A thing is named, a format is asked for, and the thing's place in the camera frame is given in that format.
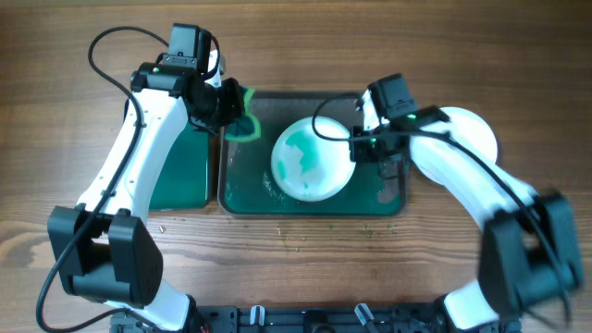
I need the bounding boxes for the green yellow sponge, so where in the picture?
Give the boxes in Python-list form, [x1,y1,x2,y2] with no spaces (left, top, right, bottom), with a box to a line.
[224,86,261,143]

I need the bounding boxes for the white plate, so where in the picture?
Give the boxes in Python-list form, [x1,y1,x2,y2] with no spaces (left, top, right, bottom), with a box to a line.
[421,106,499,163]
[271,117,356,202]

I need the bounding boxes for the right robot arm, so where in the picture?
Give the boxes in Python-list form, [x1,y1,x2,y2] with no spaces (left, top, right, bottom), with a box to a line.
[351,74,585,332]

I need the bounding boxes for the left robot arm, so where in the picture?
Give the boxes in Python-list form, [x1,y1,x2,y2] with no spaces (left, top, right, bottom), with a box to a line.
[47,23,245,332]

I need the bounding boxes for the small green water tray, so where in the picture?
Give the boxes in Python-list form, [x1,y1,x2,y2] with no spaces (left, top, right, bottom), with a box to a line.
[123,99,212,212]

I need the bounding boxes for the right black cable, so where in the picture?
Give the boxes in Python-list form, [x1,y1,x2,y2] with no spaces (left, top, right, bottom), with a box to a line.
[312,92,574,325]

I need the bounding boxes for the black cable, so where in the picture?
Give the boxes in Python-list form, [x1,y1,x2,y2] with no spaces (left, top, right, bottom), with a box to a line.
[312,92,574,325]
[35,25,172,333]

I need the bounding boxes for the left black cable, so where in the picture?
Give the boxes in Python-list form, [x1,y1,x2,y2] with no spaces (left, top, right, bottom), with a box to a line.
[35,25,172,333]

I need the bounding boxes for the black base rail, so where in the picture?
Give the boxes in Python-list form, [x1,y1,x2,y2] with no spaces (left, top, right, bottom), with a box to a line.
[109,302,445,333]

